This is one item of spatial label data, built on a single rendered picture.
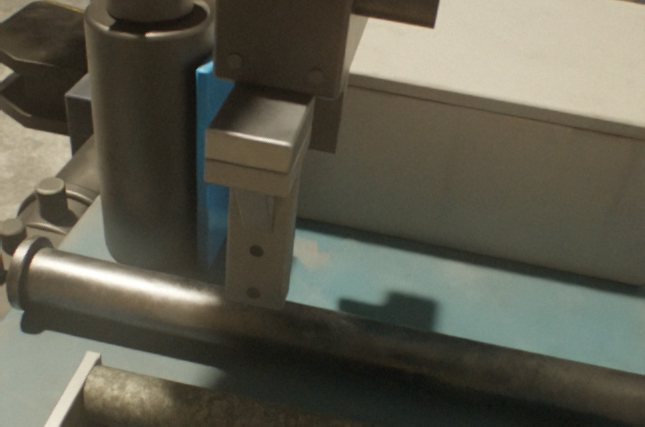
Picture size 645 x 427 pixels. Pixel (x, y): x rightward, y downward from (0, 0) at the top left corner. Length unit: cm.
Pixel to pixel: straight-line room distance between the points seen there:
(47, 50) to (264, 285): 68
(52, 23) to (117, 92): 60
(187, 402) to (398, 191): 22
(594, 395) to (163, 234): 28
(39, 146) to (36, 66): 175
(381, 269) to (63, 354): 22
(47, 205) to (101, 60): 24
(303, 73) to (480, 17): 35
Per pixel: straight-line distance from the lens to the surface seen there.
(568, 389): 44
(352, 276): 52
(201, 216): 48
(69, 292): 46
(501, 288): 53
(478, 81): 50
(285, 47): 27
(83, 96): 79
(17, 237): 61
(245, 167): 25
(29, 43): 98
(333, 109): 42
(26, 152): 265
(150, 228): 49
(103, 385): 41
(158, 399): 40
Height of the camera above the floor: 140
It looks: 36 degrees down
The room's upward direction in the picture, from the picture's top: 6 degrees clockwise
